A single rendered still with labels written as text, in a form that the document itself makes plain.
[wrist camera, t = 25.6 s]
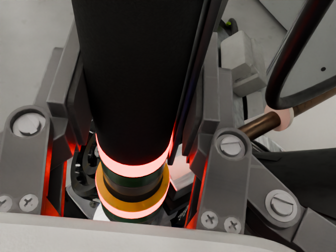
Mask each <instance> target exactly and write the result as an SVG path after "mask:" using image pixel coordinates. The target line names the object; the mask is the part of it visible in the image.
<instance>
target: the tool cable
mask: <svg viewBox="0 0 336 252"><path fill-rule="evenodd" d="M333 1H334V0H308V1H307V3H306V5H305V6H304V8H303V10H302V12H301V14H300V16H299V18H298V19H297V21H296V23H295V25H294V27H293V29H292V31H291V33H290V35H289V37H288V39H287V41H286V43H285V45H284V47H283V49H282V51H281V53H280V55H279V57H278V59H277V61H276V63H275V66H274V68H273V70H272V73H271V75H270V78H269V81H268V84H267V87H266V90H265V101H266V104H267V105H266V107H265V109H264V115H265V114H267V113H269V112H271V111H273V112H276V113H277V114H278V115H279V117H280V120H281V123H280V125H279V126H278V127H276V128H274V129H272V130H274V131H276V132H280V131H283V130H285V129H287V128H288V127H289V126H290V125H291V124H292V122H293V119H294V110H293V107H295V106H297V105H300V104H302V103H304V102H307V101H309V100H311V99H313V98H315V97H317V96H320V95H322V94H324V93H326V92H328V91H330V90H332V89H333V88H335V87H336V75H334V76H332V77H330V78H328V79H326V80H324V81H322V82H320V83H318V84H315V85H313V86H311V87H309V88H307V89H304V90H302V91H299V92H297V93H294V94H291V95H289V96H285V97H280V94H281V91H282V89H283V86H284V84H285V82H286V80H287V78H288V76H289V74H290V72H291V71H292V69H293V67H294V65H295V63H296V62H297V60H298V58H299V56H300V55H301V53H302V51H303V50H304V48H305V46H306V45H307V43H308V41H309V40H310V38H311V36H312V35H313V33H314V31H315V30H316V28H317V27H318V25H319V23H320V22H321V20H322V19H323V17H324V15H325V14H326V12H327V11H328V9H329V7H330V6H331V4H332V3H333Z"/></svg>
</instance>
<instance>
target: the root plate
mask: <svg viewBox="0 0 336 252"><path fill-rule="evenodd" d="M66 191H67V193H68V195H69V196H70V197H71V198H72V200H73V201H74V202H75V203H76V205H77V206H78V207H79V208H80V209H81V211H82V212H83V213H84V214H85V215H86V217H87V218H88V219H89V220H93V219H94V215H95V212H96V210H97V208H98V206H97V207H96V208H91V207H90V202H91V201H89V200H86V199H83V198H81V197H80V196H78V195H77V194H76V193H75V192H74V191H73V189H72V185H71V183H70V184H68V185H67V187H66Z"/></svg>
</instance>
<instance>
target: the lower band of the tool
mask: <svg viewBox="0 0 336 252"><path fill-rule="evenodd" d="M169 182H170V172H169V168H168V165H167V163H165V167H164V171H163V179H162V183H161V185H160V187H159V189H158V190H157V192H156V193H155V194H154V195H153V196H151V197H150V198H148V199H146V200H144V201H141V202H124V201H121V200H119V199H117V198H115V197H114V196H112V195H111V194H110V193H109V191H108V190H107V188H106V186H105V184H104V180H103V170H102V165H101V162H100V163H99V165H98V167H97V170H96V185H97V189H98V191H99V194H100V195H101V197H102V198H103V199H104V201H105V202H106V203H108V204H109V205H110V206H111V207H113V208H115V209H117V210H119V211H123V212H128V213H136V212H142V211H145V210H147V209H150V208H151V207H153V206H155V205H156V204H157V203H158V202H159V201H160V200H161V199H162V198H163V196H164V195H165V193H166V191H167V189H168V186H169Z"/></svg>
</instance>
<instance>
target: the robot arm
mask: <svg viewBox="0 0 336 252"><path fill-rule="evenodd" d="M92 118H93V113H92V108H91V102H90V97H89V92H88V86H87V81H86V76H85V70H84V65H83V60H82V54H81V49H80V43H79V38H78V33H77V27H76V22H75V17H74V19H73V22H72V25H71V28H70V31H69V34H68V37H67V40H66V43H65V46H64V48H61V47H54V48H53V49H52V51H51V54H50V56H49V59H48V62H47V65H46V67H45V70H44V73H43V76H42V79H41V81H40V84H39V87H38V90H37V92H36V95H35V98H34V101H33V104H32V105H24V106H21V107H19V108H17V109H15V110H14V111H13V112H11V113H10V115H9V116H8V117H7V119H6V121H5V124H4V129H3V130H1V131H0V252H336V225H334V224H333V223H331V222H330V221H328V220H327V219H325V218H324V217H322V216H321V215H319V214H318V213H316V212H315V211H313V210H312V209H310V208H309V207H308V208H305V207H303V206H302V205H300V203H299V201H298V199H297V198H296V196H295V195H294V194H293V193H292V192H291V191H290V190H289V189H288V188H287V187H286V186H285V185H284V184H283V183H282V182H281V181H280V180H279V179H278V178H277V177H276V176H274V175H273V174H272V173H271V172H270V171H269V170H268V169H267V168H266V167H265V166H264V165H263V164H262V163H261V162H260V161H259V160H258V159H257V158H256V157H255V156H254V155H253V154H252V144H251V141H250V139H249V138H248V136H247V135H246V134H245V133H244V132H242V131H241V130H239V129H237V128H235V116H234V99H233V81H232V71H231V69H230V68H223V67H219V51H218V33H217V32H213V33H212V36H211V40H210V43H209V46H208V50H207V53H206V56H205V60H204V63H203V66H202V69H201V73H200V76H199V79H198V83H197V85H196V88H195V92H194V95H193V98H192V102H191V105H190V108H189V112H188V115H187V118H186V122H185V125H184V129H183V133H182V156H186V164H189V169H190V170H191V171H192V172H193V173H194V174H195V176H194V181H193V185H192V190H191V195H190V200H189V205H188V210H187V215H186V220H185V225H184V228H179V227H168V226H158V225H148V224H137V223H126V222H115V221H104V220H92V219H81V218H70V217H64V202H65V187H66V173H67V160H68V159H70V158H72V157H73V155H74V152H80V150H81V146H82V145H83V146H85V145H86V143H87V140H88V135H89V131H90V127H91V122H92ZM244 229H246V230H247V231H248V232H249V233H250V234H252V235H253V236H251V235H244Z"/></svg>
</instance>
